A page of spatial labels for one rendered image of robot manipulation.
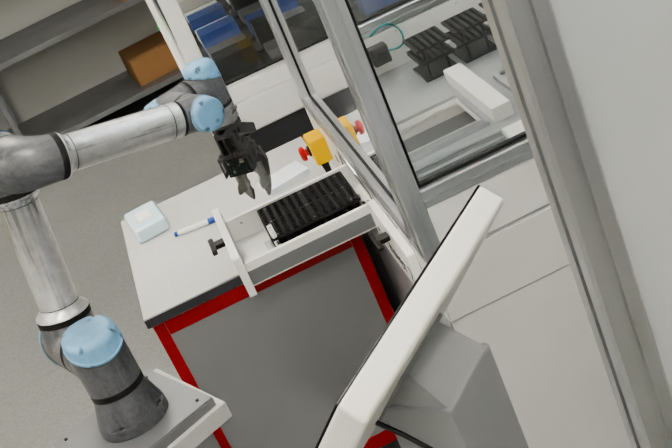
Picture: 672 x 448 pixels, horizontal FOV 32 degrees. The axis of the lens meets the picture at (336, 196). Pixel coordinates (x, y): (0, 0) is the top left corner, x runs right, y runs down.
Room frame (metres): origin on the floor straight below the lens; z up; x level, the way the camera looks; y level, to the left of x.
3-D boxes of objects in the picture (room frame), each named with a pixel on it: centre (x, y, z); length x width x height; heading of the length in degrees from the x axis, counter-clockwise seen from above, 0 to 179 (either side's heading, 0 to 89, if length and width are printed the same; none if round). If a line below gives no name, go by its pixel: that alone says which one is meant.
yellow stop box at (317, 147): (2.82, 0.00, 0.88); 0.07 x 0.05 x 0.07; 5
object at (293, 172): (2.96, 0.11, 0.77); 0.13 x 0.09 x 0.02; 108
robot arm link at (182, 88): (2.44, 0.25, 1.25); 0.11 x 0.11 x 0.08; 28
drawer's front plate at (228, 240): (2.46, 0.27, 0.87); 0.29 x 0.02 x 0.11; 5
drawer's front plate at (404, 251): (2.18, -0.08, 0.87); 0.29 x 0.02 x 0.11; 5
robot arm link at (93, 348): (2.13, 0.57, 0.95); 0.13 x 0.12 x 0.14; 28
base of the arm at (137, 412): (2.11, 0.57, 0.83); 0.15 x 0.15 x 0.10
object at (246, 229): (2.48, 0.06, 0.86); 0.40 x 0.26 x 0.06; 95
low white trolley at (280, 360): (2.87, 0.29, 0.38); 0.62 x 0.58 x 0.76; 5
